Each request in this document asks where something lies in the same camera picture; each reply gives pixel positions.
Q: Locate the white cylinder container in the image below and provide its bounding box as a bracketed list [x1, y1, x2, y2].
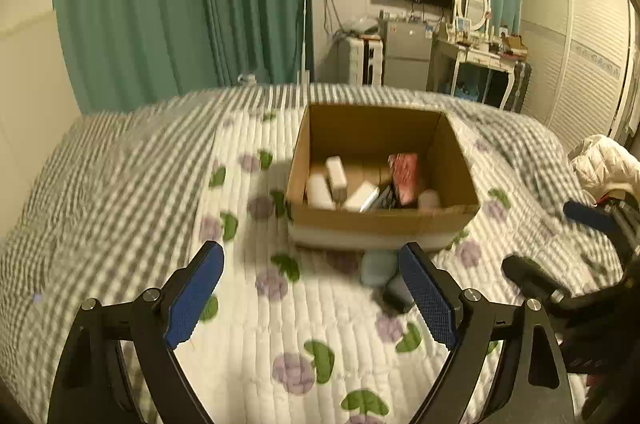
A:
[306, 173, 335, 210]

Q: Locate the white suitcase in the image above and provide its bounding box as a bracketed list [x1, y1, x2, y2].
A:
[337, 36, 384, 86]

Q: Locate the red glittery packet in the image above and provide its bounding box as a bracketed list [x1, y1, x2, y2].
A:
[388, 153, 422, 206]

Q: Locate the right hand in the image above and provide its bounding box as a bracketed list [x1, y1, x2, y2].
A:
[580, 374, 620, 424]

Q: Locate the small black case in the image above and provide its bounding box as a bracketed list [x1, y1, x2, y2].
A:
[382, 273, 414, 314]

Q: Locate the white oval vanity mirror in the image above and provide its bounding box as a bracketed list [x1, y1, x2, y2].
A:
[454, 0, 490, 32]

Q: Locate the silver mini fridge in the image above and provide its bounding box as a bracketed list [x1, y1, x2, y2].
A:
[383, 20, 433, 91]

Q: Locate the black remote control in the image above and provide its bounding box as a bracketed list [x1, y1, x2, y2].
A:
[369, 182, 398, 210]

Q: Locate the white dressing table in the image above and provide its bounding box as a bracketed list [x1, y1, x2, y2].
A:
[426, 32, 532, 113]

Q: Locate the white stick container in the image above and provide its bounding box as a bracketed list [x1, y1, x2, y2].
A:
[326, 156, 348, 203]

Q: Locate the white floral quilt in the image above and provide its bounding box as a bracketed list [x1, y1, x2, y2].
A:
[124, 111, 616, 424]

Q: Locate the brown cardboard box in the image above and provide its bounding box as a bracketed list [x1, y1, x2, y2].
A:
[285, 104, 480, 251]

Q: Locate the white puffy jacket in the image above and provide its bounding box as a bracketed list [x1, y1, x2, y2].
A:
[568, 135, 640, 201]

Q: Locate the light blue earbud case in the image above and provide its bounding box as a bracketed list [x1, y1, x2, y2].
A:
[359, 251, 398, 288]

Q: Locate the white louvred wardrobe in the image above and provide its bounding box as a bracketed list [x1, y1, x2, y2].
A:
[520, 0, 637, 150]

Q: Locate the grey checked blanket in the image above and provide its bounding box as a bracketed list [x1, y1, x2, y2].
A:
[1, 86, 499, 423]

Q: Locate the white rectangular box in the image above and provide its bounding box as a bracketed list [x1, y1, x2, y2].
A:
[342, 181, 380, 213]

